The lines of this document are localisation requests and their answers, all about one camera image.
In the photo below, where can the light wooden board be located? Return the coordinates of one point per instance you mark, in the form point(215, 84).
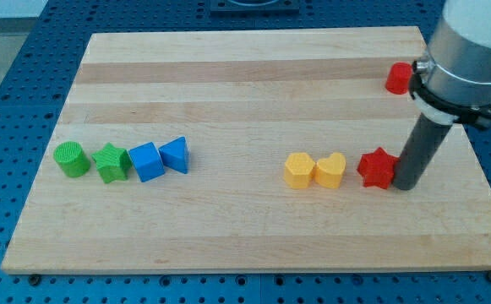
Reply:
point(245, 100)

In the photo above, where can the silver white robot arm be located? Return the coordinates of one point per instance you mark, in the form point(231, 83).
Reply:
point(451, 81)

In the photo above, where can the green star block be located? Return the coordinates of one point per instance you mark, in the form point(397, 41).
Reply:
point(112, 163)

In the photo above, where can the blue cube block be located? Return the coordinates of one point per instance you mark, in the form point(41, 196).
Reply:
point(147, 161)

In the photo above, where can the yellow hexagon block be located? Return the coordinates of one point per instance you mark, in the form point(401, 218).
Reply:
point(298, 170)

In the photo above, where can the green cylinder block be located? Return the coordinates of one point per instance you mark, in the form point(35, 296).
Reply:
point(71, 159)

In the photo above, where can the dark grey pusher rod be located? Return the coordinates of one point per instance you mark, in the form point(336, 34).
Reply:
point(419, 150)

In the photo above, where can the yellow heart block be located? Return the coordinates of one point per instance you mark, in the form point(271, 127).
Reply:
point(330, 170)

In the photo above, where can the red star block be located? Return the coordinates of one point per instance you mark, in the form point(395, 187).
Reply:
point(377, 168)

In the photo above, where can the red cylinder block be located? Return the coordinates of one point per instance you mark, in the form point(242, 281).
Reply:
point(398, 78)

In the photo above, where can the blue triangle block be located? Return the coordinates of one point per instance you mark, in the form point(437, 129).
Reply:
point(175, 155)

